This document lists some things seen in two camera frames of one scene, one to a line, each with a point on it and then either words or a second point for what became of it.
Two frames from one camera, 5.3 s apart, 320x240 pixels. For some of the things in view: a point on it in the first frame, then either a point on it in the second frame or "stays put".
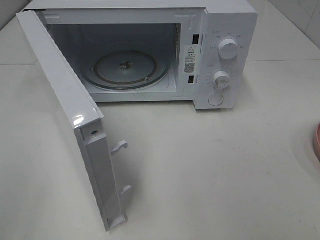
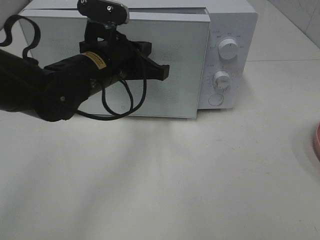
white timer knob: (222, 79) stays put
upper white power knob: (228, 49) stays put
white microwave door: (84, 116) -> (179, 39)
